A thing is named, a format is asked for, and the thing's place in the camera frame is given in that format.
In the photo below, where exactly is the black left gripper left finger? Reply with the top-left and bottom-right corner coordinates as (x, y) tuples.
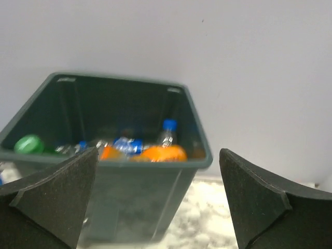
(1, 148), (98, 248)

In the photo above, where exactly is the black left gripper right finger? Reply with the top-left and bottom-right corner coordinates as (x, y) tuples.
(219, 148), (331, 249)

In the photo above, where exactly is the green crushed bottle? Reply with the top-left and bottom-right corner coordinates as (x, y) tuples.
(13, 134), (56, 154)

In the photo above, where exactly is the large orange jar bottle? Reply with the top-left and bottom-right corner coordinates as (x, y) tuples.
(99, 146), (127, 161)

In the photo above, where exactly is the blue cap water bottle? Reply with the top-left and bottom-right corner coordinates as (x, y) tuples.
(113, 137), (144, 156)

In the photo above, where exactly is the orange object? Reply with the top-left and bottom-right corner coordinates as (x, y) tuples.
(141, 145), (188, 162)

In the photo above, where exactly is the blue label water bottle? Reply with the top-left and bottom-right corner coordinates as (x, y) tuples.
(157, 119), (177, 147)

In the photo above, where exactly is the dark green bin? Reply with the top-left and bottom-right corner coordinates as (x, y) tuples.
(1, 72), (213, 246)

